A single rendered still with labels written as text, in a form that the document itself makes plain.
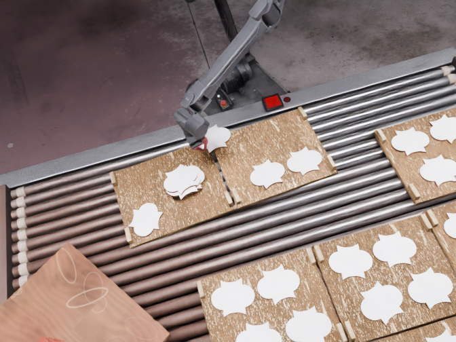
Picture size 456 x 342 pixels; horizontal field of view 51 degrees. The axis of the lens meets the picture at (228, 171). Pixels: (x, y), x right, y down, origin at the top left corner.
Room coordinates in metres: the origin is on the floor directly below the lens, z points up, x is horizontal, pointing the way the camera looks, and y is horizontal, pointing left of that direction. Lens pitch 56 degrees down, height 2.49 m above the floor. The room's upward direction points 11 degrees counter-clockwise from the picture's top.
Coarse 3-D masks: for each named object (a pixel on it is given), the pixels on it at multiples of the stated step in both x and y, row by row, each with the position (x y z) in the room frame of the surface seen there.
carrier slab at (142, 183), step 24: (144, 168) 1.12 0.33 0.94; (168, 168) 1.09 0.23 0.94; (216, 168) 1.05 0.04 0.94; (120, 192) 1.02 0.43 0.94; (144, 192) 1.00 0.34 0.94; (216, 192) 0.94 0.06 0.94; (168, 216) 0.88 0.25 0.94; (192, 216) 0.86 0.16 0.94; (216, 216) 0.85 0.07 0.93; (144, 240) 0.80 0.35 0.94
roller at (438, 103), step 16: (448, 96) 1.20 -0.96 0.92; (400, 112) 1.17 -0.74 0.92; (416, 112) 1.16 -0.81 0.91; (336, 128) 1.15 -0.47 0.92; (352, 128) 1.14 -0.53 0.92; (368, 128) 1.14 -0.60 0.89; (64, 208) 1.01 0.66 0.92; (80, 208) 1.00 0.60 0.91; (16, 224) 0.98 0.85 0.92; (32, 224) 0.97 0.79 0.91
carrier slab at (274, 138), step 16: (288, 112) 1.27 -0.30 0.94; (240, 128) 1.23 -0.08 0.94; (256, 128) 1.21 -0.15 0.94; (272, 128) 1.20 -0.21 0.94; (288, 128) 1.18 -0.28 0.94; (304, 128) 1.17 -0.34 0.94; (240, 144) 1.15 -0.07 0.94; (256, 144) 1.13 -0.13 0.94; (272, 144) 1.12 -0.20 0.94; (288, 144) 1.10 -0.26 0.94; (304, 144) 1.09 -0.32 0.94; (320, 144) 1.08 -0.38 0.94; (224, 160) 1.08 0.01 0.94; (240, 160) 1.07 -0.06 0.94; (256, 160) 1.05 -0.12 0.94; (272, 160) 1.04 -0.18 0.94; (224, 176) 1.01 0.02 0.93; (240, 176) 0.99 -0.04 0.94; (288, 176) 0.95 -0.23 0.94; (304, 176) 0.94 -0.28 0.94; (320, 176) 0.93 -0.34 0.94; (240, 192) 0.92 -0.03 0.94; (256, 192) 0.91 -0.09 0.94; (272, 192) 0.90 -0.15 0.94; (240, 208) 0.86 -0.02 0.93
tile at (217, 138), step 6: (216, 126) 1.16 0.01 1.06; (210, 132) 1.14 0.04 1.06; (216, 132) 1.13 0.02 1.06; (222, 132) 1.13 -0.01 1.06; (228, 132) 1.12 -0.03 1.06; (210, 138) 1.11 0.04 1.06; (216, 138) 1.10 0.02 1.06; (222, 138) 1.10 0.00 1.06; (228, 138) 1.09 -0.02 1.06; (210, 144) 1.08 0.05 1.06; (216, 144) 1.08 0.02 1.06; (222, 144) 1.07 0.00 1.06; (210, 150) 1.06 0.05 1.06
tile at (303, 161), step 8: (296, 152) 1.05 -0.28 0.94; (304, 152) 1.04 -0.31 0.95; (312, 152) 1.04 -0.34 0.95; (288, 160) 1.02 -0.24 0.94; (296, 160) 1.01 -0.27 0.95; (304, 160) 1.01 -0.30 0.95; (312, 160) 1.00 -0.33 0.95; (320, 160) 0.99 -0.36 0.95; (288, 168) 0.99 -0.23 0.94; (296, 168) 0.98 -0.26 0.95; (304, 168) 0.97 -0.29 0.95; (312, 168) 0.96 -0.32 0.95
